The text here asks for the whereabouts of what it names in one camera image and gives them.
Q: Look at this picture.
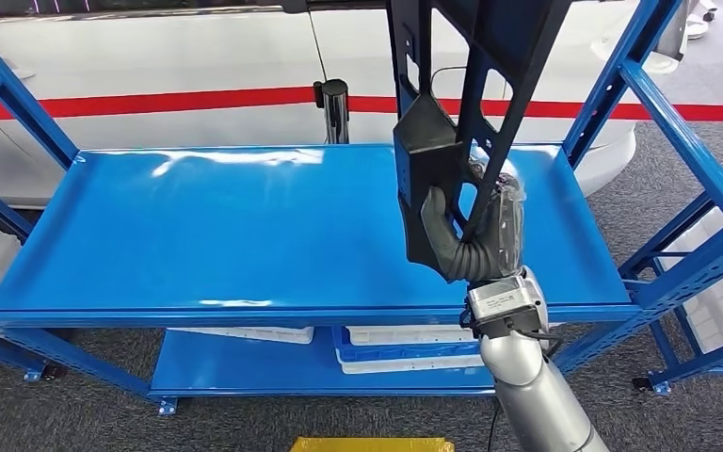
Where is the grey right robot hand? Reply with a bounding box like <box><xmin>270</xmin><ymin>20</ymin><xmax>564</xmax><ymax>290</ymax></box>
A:
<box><xmin>420</xmin><ymin>146</ymin><xmax>528</xmax><ymax>283</ymax></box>

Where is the black plastic panel part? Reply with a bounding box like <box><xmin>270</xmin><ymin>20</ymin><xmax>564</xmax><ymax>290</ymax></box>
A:
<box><xmin>386</xmin><ymin>0</ymin><xmax>573</xmax><ymax>285</ymax></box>

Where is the white round-based stand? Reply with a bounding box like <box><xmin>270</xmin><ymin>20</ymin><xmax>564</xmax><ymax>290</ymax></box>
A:
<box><xmin>688</xmin><ymin>0</ymin><xmax>718</xmax><ymax>40</ymax></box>

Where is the white car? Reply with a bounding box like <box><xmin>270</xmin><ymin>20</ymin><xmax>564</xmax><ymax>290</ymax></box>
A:
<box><xmin>0</xmin><ymin>0</ymin><xmax>690</xmax><ymax>210</ymax></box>

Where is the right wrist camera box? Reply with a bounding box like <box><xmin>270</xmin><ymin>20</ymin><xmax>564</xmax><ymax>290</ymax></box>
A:
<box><xmin>460</xmin><ymin>274</ymin><xmax>551</xmax><ymax>341</ymax></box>

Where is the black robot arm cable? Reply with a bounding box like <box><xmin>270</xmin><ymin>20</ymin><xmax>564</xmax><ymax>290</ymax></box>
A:
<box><xmin>459</xmin><ymin>299</ymin><xmax>568</xmax><ymax>452</ymax></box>

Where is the black stanchion post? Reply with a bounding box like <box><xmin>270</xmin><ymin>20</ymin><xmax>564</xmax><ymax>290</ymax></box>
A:
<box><xmin>313</xmin><ymin>78</ymin><xmax>351</xmax><ymax>146</ymax></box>

